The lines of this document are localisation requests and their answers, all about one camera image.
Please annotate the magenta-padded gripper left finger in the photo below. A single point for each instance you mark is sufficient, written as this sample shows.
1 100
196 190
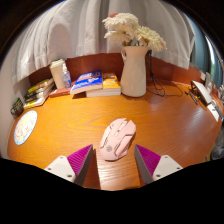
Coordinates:
63 168

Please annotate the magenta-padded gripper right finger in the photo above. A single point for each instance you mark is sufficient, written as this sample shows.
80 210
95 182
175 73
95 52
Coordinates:
165 166

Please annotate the pink computer mouse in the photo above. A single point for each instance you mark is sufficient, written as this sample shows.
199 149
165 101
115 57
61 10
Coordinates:
116 138

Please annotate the round cartoon-print mouse pad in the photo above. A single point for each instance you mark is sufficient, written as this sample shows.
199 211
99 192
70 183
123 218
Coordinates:
25 127

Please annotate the yellow and white book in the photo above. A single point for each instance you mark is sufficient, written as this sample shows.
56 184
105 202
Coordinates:
35 102

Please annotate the small white card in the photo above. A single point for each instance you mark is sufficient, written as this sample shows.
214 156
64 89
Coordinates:
213 112

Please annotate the dark pen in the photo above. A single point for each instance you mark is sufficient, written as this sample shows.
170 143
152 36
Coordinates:
193 97

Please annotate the red-brown book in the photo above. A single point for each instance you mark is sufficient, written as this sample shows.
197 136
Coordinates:
59 92

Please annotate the white flat device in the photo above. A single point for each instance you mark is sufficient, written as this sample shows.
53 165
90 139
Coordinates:
202 91

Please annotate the yellow and black cover book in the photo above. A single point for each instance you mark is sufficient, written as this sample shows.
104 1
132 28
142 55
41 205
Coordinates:
40 85

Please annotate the beige tumbler with lid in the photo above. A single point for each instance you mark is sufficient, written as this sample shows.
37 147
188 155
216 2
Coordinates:
57 74

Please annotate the orange book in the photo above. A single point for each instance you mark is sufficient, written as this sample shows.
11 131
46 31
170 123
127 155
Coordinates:
110 86

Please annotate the white ceramic vase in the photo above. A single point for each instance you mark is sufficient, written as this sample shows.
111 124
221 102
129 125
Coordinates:
134 76

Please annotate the grey curtain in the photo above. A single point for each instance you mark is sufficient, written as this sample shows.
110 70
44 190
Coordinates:
83 30

